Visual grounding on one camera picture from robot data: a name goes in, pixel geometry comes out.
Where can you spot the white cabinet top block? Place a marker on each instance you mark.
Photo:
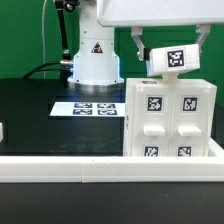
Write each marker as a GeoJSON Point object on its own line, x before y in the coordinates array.
{"type": "Point", "coordinates": [174, 59]}

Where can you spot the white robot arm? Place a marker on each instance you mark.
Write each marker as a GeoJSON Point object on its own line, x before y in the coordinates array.
{"type": "Point", "coordinates": [96, 65]}

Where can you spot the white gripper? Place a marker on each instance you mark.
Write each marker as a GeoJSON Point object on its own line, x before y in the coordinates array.
{"type": "Point", "coordinates": [146, 13]}

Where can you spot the white cabinet body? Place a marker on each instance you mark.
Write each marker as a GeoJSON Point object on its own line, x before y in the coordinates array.
{"type": "Point", "coordinates": [135, 85]}

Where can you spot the white marker base plate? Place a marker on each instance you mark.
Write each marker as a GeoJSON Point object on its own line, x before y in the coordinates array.
{"type": "Point", "coordinates": [88, 109]}

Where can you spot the white L-shaped obstacle frame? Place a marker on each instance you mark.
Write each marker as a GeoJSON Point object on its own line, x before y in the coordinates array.
{"type": "Point", "coordinates": [114, 169]}

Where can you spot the white cabinet door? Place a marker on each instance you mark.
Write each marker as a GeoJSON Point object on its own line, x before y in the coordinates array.
{"type": "Point", "coordinates": [191, 122]}
{"type": "Point", "coordinates": [153, 122]}

